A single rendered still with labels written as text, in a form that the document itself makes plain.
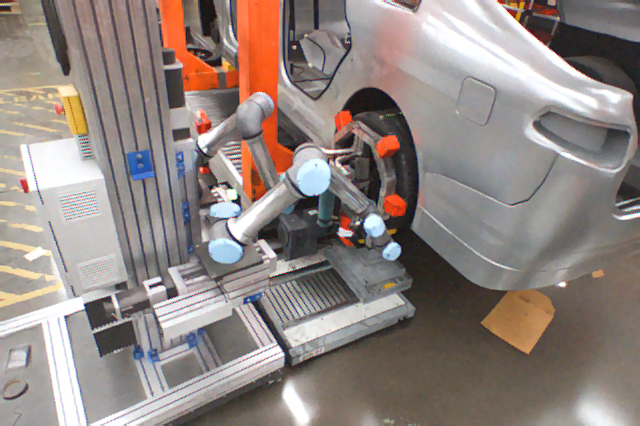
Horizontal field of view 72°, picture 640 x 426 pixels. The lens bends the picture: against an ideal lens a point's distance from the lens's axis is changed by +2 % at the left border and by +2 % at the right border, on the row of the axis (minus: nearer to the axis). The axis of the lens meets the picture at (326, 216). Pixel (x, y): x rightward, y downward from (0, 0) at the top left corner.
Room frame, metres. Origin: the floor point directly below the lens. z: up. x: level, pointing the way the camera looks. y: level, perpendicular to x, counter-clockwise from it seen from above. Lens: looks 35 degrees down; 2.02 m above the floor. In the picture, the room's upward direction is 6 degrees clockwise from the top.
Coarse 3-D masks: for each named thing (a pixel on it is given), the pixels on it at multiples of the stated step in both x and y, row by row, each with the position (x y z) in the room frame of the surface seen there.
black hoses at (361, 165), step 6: (354, 162) 1.87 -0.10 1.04; (360, 162) 1.87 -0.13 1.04; (366, 162) 1.89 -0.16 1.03; (354, 168) 1.84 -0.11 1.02; (360, 168) 1.85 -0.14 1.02; (366, 168) 1.87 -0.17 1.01; (360, 174) 1.84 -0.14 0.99; (366, 174) 1.85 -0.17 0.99; (354, 180) 1.82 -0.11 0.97; (360, 180) 1.81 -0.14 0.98; (366, 180) 1.83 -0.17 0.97
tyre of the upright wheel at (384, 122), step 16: (368, 112) 2.20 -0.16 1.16; (384, 112) 2.21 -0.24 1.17; (400, 112) 2.21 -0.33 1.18; (384, 128) 2.04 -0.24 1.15; (400, 128) 2.05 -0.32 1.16; (400, 144) 1.96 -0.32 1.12; (400, 160) 1.91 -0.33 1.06; (416, 160) 1.93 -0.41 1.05; (400, 176) 1.88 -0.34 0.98; (416, 176) 1.89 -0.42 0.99; (400, 192) 1.87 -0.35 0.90; (416, 192) 1.87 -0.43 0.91; (400, 224) 1.90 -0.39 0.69
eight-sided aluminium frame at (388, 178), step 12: (348, 132) 2.17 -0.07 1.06; (360, 132) 2.07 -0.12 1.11; (372, 132) 2.06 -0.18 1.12; (336, 144) 2.26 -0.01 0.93; (372, 144) 1.97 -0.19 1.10; (336, 156) 2.30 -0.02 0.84; (384, 168) 1.89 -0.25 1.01; (384, 180) 1.85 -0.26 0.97; (396, 180) 1.87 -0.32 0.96; (384, 192) 1.84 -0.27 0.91; (348, 216) 2.06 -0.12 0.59; (384, 216) 1.85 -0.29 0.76
